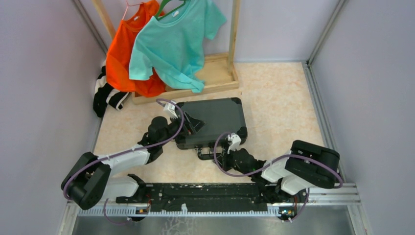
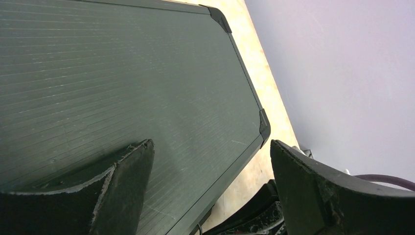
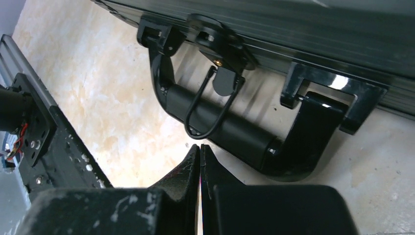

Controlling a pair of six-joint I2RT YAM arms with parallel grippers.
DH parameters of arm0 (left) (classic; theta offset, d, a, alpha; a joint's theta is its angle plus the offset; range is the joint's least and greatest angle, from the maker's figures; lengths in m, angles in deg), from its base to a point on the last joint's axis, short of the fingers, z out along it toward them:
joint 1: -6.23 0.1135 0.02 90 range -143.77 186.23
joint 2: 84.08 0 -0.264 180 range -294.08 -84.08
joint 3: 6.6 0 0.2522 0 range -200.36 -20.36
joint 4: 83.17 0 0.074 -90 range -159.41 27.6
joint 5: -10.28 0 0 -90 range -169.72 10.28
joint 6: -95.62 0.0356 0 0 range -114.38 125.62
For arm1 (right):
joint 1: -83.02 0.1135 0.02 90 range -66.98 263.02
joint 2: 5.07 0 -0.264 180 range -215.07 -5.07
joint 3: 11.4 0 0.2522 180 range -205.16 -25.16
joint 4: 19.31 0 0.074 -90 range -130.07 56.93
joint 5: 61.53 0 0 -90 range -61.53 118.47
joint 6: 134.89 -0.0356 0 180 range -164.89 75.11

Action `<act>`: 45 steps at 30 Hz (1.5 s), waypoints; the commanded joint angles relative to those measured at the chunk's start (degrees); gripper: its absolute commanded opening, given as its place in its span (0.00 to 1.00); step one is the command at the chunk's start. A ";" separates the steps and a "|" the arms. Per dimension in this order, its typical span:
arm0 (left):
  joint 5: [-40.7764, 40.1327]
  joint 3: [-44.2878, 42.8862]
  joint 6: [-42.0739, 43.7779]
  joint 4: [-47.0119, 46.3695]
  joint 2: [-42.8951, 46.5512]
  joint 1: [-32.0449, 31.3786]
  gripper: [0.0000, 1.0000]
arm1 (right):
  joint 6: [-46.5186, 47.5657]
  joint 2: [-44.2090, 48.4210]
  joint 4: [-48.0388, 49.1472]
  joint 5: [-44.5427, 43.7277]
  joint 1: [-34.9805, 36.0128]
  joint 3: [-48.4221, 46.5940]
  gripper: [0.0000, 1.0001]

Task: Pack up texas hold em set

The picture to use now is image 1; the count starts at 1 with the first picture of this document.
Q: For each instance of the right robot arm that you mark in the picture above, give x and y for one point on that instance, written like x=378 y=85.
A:
x=301 y=167

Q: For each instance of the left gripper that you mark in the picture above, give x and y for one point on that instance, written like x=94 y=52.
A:
x=194 y=125

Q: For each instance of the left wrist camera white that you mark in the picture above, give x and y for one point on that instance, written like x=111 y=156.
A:
x=170 y=109

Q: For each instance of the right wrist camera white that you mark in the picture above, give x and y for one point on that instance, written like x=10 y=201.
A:
x=234 y=141

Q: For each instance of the orange t-shirt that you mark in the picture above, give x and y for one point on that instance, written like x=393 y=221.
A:
x=120 y=50

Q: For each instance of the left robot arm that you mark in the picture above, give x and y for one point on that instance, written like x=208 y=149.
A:
x=93 y=177

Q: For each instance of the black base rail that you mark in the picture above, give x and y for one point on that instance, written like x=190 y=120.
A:
x=233 y=197

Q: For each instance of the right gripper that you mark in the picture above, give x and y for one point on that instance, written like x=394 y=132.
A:
x=226 y=157

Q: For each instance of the black white striped garment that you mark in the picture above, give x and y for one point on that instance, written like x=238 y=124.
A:
x=105 y=94

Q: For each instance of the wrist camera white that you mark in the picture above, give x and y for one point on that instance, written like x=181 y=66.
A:
x=170 y=109
x=234 y=141

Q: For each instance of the teal t-shirt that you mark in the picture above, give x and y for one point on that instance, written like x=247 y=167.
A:
x=172 y=45

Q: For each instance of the wooden clothes rack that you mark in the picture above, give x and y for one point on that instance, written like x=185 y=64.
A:
x=219 y=71

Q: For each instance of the black poker set case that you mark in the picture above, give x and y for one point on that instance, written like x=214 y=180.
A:
x=221 y=115

